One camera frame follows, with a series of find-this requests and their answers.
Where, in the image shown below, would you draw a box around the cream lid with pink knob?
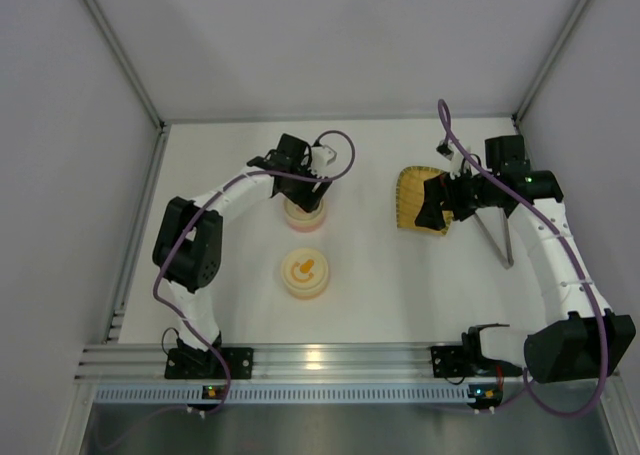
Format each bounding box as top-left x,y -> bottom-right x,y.
283,199 -> 326,230

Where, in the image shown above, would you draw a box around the metal tongs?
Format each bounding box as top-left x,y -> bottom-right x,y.
472,210 -> 515,270

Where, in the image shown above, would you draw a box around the cream lid with orange knob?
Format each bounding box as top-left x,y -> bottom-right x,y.
280,247 -> 330,276

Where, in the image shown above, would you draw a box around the pink lunch box bowl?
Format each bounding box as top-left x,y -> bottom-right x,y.
285,211 -> 326,233

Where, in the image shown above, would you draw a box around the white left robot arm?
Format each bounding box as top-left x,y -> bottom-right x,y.
152,134 -> 337,379

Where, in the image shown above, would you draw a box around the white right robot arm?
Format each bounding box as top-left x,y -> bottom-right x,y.
415,135 -> 636,384

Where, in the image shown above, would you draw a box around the orange lunch box bowl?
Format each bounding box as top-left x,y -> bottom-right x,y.
281,264 -> 330,300

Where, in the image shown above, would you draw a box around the woven bamboo tray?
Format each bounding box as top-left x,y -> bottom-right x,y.
395,166 -> 453,236

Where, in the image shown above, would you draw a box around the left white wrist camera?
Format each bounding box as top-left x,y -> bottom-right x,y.
310,145 -> 337,175

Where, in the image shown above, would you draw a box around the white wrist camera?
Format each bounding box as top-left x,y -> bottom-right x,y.
310,145 -> 337,175
436,140 -> 466,179

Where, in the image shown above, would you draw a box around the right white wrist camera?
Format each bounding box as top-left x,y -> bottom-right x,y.
436,140 -> 466,179

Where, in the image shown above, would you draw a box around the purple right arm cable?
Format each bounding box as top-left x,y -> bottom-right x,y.
437,98 -> 611,418

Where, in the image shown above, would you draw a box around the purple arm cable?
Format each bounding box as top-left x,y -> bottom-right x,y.
437,98 -> 611,418
152,130 -> 357,416

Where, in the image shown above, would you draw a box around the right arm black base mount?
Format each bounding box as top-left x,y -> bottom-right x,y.
430,345 -> 522,378

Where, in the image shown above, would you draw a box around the right aluminium frame post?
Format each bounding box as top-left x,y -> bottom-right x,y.
511,0 -> 595,131

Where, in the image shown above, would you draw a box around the aluminium frame post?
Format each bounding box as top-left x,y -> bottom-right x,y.
63,0 -> 166,129
511,0 -> 595,131

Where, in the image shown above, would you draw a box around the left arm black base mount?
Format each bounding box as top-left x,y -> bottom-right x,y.
164,346 -> 254,380

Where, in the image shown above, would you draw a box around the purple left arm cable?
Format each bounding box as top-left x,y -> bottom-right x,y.
152,130 -> 357,416

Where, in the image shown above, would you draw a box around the left aluminium frame post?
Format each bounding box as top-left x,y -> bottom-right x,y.
63,0 -> 166,129

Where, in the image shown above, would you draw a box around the aluminium front rail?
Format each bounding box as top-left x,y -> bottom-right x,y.
73,340 -> 621,385

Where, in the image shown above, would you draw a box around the slotted grey cable duct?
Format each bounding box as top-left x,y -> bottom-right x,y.
92,382 -> 609,406

